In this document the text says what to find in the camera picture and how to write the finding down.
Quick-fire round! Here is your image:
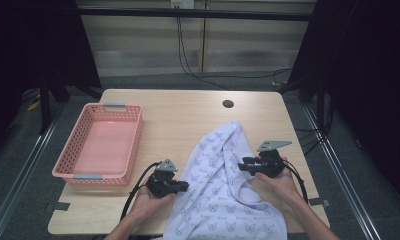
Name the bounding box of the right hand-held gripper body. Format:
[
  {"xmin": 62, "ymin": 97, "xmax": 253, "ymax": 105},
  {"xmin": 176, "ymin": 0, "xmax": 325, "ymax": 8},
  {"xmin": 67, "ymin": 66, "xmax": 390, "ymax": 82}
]
[{"xmin": 254, "ymin": 140, "xmax": 293, "ymax": 178}]

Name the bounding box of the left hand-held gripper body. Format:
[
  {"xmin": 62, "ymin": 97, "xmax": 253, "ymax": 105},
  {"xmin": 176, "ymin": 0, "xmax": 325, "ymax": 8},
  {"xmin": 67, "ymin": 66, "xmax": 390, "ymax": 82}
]
[{"xmin": 146, "ymin": 158, "xmax": 181, "ymax": 198}]

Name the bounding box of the white printed shirt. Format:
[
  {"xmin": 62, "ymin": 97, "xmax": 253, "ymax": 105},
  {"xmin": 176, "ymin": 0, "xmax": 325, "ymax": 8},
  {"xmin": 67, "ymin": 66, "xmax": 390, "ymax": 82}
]
[{"xmin": 162, "ymin": 120, "xmax": 288, "ymax": 240}]

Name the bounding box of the person's left hand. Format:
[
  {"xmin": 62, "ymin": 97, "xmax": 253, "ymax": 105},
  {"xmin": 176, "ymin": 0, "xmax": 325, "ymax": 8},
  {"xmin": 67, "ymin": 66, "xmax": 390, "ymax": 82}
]
[{"xmin": 131, "ymin": 185, "xmax": 178, "ymax": 222}]

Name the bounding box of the person's right hand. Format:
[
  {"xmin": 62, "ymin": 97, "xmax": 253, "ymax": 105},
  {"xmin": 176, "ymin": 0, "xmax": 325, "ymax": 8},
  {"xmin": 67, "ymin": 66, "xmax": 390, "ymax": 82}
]
[{"xmin": 256, "ymin": 158, "xmax": 304, "ymax": 205}]

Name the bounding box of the grey tape piece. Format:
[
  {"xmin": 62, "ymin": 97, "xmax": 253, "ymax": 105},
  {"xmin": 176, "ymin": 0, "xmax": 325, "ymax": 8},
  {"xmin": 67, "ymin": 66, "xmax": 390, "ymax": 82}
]
[
  {"xmin": 308, "ymin": 197, "xmax": 332, "ymax": 208},
  {"xmin": 45, "ymin": 201, "xmax": 71, "ymax": 212}
]

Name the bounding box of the pink perforated plastic basket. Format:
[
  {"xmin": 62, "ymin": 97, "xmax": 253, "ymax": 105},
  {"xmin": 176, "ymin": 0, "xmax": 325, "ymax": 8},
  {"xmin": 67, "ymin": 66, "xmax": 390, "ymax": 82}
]
[{"xmin": 51, "ymin": 102, "xmax": 144, "ymax": 187}]

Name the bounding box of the dark curtain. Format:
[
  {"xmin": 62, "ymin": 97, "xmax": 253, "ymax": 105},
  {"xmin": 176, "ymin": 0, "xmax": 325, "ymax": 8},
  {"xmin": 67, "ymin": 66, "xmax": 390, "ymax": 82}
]
[
  {"xmin": 0, "ymin": 0, "xmax": 103, "ymax": 141},
  {"xmin": 276, "ymin": 0, "xmax": 400, "ymax": 208}
]

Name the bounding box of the black metal stand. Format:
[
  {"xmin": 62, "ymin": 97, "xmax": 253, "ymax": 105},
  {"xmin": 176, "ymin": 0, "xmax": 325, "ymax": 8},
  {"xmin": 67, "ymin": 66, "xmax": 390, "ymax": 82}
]
[{"xmin": 38, "ymin": 78, "xmax": 53, "ymax": 135}]

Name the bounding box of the black horizontal bar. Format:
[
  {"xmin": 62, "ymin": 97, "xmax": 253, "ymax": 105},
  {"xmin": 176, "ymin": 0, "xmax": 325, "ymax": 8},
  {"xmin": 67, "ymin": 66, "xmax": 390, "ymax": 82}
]
[{"xmin": 77, "ymin": 7, "xmax": 317, "ymax": 22}]

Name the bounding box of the left hand-held gripper black cable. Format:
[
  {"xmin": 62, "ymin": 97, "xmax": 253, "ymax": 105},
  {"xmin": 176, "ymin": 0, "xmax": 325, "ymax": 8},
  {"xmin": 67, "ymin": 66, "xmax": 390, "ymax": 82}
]
[{"xmin": 119, "ymin": 161, "xmax": 162, "ymax": 222}]

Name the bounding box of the hand-held gripper black cable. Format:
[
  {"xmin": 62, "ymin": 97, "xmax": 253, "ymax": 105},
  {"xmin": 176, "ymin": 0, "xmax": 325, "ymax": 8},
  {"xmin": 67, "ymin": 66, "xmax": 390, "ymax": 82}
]
[
  {"xmin": 281, "ymin": 159, "xmax": 310, "ymax": 204},
  {"xmin": 119, "ymin": 161, "xmax": 162, "ymax": 222}
]

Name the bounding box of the right hand-held gripper black cable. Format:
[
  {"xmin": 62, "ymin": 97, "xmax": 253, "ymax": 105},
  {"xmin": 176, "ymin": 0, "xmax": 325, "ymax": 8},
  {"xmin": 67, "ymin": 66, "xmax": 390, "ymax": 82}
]
[{"xmin": 281, "ymin": 159, "xmax": 310, "ymax": 204}]

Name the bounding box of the black floor cables bundle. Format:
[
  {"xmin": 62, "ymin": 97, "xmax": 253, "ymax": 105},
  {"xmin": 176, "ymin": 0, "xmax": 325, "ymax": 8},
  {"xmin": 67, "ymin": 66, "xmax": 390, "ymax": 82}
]
[{"xmin": 293, "ymin": 99, "xmax": 334, "ymax": 157}]

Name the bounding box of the metal floor rail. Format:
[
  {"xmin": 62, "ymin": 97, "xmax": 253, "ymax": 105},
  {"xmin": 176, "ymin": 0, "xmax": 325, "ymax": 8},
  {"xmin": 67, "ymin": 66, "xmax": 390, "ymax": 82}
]
[
  {"xmin": 302, "ymin": 103, "xmax": 383, "ymax": 240},
  {"xmin": 0, "ymin": 105, "xmax": 66, "ymax": 240}
]

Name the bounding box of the black cable along floor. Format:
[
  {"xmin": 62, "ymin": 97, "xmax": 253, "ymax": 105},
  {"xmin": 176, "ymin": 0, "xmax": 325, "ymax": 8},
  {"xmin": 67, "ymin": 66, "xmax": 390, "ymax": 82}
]
[{"xmin": 199, "ymin": 67, "xmax": 293, "ymax": 80}]

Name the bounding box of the black hanging wall cable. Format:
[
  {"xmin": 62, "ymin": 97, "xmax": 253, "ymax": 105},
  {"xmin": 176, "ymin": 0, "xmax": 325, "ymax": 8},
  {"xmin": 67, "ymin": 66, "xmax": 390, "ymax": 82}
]
[{"xmin": 175, "ymin": 16, "xmax": 230, "ymax": 91}]

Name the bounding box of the white wall socket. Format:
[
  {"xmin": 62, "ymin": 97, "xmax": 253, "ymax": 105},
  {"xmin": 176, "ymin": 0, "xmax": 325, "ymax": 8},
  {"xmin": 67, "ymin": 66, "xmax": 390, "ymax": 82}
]
[{"xmin": 170, "ymin": 0, "xmax": 195, "ymax": 10}]

